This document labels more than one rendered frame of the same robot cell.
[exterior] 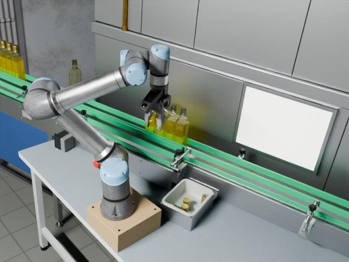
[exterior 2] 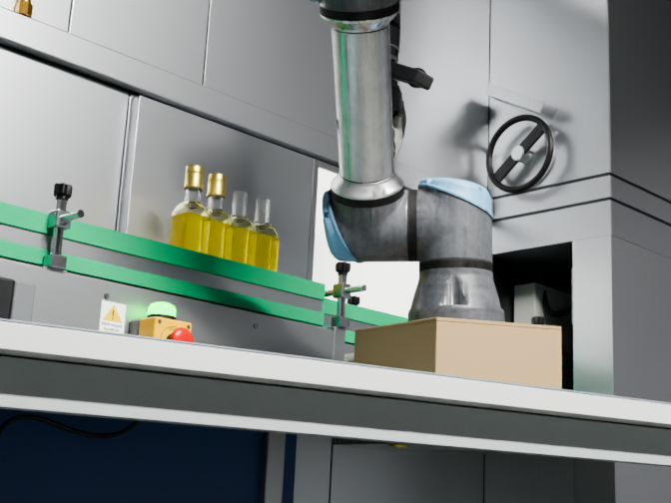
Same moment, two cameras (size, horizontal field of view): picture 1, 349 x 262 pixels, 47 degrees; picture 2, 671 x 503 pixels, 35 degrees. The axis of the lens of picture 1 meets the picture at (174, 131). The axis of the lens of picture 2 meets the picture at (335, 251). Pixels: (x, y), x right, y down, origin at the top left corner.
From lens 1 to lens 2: 257 cm
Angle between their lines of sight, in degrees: 83
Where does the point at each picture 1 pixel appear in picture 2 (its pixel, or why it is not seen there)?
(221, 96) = (278, 194)
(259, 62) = (321, 124)
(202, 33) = (221, 56)
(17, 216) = not seen: outside the picture
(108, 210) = (493, 295)
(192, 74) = (217, 143)
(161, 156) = (296, 299)
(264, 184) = not seen: hidden behind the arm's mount
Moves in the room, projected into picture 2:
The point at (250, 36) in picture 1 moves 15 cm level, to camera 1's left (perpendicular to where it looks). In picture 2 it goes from (303, 72) to (282, 44)
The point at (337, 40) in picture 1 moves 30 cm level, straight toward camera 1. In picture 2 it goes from (407, 92) to (513, 67)
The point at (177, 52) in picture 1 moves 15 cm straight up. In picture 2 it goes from (179, 90) to (185, 22)
